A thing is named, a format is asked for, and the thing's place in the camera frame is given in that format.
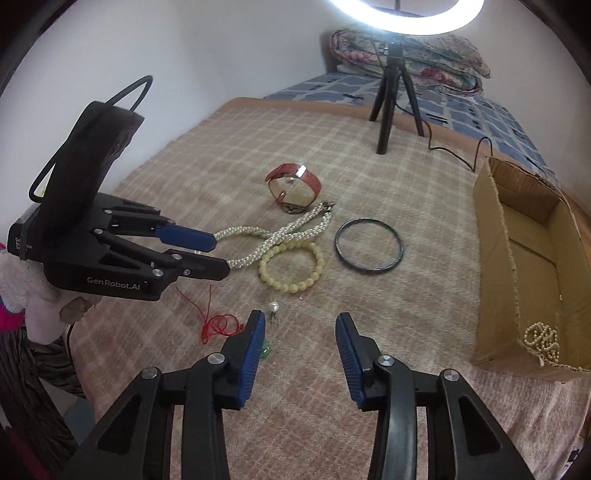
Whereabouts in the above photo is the small white pearl necklace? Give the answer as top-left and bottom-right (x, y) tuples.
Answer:
(524, 322), (561, 365)

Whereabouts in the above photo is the red strap watch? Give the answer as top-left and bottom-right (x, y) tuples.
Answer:
(265, 162), (322, 214)

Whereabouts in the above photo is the twisted pearl necklace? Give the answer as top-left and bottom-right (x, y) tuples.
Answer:
(196, 202), (336, 268)

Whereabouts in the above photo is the red string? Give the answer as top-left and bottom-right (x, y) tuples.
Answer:
(178, 284), (245, 344)

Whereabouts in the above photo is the cardboard box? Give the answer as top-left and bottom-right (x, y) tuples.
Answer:
(470, 156), (591, 384)

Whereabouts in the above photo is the white ring light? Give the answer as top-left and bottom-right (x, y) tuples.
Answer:
(330, 0), (485, 34)

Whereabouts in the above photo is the dark bangle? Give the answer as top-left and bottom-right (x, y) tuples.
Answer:
(335, 219), (404, 274)

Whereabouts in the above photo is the yellow bead bracelet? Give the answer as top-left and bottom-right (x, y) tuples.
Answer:
(259, 241), (325, 295)

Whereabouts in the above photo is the black tripod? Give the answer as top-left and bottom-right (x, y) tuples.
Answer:
(369, 39), (426, 155)

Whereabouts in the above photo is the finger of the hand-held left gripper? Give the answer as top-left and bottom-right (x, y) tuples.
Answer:
(95, 194), (217, 252)
(97, 232), (230, 281)

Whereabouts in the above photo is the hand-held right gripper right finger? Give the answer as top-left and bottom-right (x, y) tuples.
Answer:
(335, 312), (522, 480)

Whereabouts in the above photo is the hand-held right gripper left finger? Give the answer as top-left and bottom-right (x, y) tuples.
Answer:
(60, 310), (267, 480)

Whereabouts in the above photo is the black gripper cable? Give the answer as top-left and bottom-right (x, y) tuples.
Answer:
(28, 75), (153, 204)

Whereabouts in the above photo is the folded floral quilt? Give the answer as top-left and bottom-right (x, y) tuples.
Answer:
(330, 28), (492, 95)

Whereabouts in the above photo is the blue patterned bedsheet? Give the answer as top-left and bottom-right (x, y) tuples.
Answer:
(263, 71), (561, 190)

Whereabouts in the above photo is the dark striped clothing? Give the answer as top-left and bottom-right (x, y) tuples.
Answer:
(0, 332), (86, 464)

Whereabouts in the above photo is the beige plaid blanket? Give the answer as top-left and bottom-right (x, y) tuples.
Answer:
(28, 97), (591, 480)

